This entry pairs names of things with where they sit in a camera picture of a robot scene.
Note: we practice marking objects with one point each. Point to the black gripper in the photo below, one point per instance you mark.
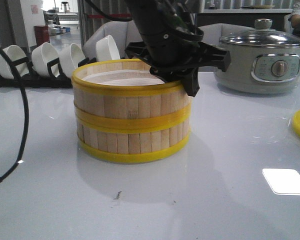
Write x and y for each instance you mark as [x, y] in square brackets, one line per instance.
[177, 59]

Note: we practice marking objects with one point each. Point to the bamboo steamer tray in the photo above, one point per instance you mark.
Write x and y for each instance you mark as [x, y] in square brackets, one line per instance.
[133, 148]
[122, 96]

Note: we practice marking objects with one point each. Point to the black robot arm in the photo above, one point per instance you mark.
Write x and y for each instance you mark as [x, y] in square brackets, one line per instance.
[160, 17]

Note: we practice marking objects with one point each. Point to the grey armchair right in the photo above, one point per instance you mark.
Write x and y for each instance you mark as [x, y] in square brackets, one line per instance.
[213, 32]

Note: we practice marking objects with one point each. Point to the grey armchair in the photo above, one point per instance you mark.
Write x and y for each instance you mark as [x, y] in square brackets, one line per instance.
[213, 32]
[123, 33]

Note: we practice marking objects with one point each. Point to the grey electric cooker pot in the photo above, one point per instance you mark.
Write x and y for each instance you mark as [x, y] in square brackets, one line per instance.
[261, 70]

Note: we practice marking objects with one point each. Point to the grey armchair left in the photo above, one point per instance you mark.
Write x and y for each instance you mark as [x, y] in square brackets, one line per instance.
[123, 33]

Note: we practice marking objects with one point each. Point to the glass cooker lid grey knob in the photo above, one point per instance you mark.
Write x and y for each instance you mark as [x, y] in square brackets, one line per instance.
[262, 35]

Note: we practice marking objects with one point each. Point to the white bowl right upright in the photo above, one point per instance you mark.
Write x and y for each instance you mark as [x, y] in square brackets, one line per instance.
[106, 49]

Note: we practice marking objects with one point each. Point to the red bin in background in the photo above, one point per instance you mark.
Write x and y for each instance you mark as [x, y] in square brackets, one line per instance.
[41, 33]

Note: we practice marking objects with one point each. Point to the black bowl rack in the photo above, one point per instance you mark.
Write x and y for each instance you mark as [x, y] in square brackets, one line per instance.
[56, 78]

